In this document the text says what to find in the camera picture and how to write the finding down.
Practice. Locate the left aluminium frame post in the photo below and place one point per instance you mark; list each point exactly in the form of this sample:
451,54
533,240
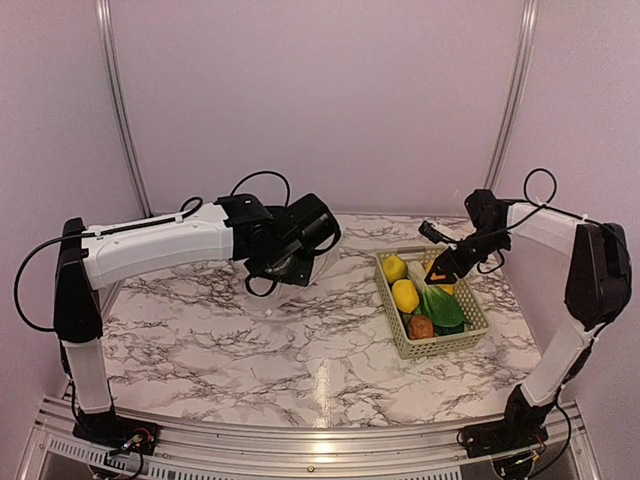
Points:
108,42

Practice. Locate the front aluminium rail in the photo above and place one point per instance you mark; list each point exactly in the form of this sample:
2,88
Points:
192,449

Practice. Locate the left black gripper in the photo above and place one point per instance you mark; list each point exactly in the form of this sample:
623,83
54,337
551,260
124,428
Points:
300,276

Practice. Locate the green cucumber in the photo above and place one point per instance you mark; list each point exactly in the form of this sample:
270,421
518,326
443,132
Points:
439,330

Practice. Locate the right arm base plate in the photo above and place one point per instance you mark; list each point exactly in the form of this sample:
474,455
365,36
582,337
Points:
497,437

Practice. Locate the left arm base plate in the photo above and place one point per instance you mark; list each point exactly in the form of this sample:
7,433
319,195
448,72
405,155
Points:
114,431

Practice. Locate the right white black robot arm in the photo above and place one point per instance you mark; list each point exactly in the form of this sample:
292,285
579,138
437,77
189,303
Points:
598,288

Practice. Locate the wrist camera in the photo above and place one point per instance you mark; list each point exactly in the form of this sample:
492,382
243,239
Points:
429,231
315,226

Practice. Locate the clear zip top bag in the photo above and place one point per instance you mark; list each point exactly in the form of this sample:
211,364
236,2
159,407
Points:
266,296

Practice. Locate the beige perforated plastic basket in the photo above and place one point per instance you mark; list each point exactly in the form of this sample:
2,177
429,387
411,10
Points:
477,324

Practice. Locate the yellow lemon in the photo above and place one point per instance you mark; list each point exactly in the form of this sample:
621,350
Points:
405,296
394,268

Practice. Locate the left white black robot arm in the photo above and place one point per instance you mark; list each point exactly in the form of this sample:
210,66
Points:
93,258

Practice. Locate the green white bok choy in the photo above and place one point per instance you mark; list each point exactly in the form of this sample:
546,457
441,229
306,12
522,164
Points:
441,308

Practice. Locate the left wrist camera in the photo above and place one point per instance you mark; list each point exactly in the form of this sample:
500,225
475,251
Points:
315,226

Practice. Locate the aluminium frame post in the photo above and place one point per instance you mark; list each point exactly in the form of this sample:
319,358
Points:
515,92
108,42

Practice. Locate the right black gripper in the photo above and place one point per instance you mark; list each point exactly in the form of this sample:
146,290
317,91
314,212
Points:
441,261

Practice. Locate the brown bread bun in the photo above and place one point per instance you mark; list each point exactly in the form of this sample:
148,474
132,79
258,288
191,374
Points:
420,327

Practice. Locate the right aluminium frame post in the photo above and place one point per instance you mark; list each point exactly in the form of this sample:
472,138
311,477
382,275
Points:
515,92

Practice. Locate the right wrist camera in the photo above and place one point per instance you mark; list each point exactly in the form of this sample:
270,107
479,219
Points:
429,231

